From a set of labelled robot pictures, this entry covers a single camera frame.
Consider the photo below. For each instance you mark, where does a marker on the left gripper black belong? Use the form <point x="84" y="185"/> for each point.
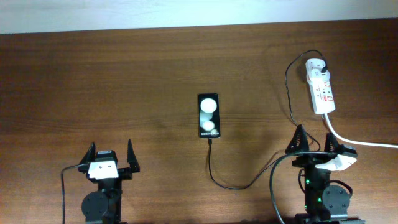
<point x="126" y="172"/>

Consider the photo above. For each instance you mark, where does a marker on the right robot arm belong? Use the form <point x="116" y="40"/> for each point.
<point x="326" y="200"/>

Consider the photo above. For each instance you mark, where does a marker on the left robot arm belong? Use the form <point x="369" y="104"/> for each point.
<point x="103" y="206"/>

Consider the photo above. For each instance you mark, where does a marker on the black smartphone with lit screen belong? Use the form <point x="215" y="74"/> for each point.
<point x="209" y="115"/>

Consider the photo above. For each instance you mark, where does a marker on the white power strip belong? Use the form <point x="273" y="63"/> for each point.
<point x="321" y="93"/>

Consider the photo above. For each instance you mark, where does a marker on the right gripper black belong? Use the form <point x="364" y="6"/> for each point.
<point x="316" y="158"/>

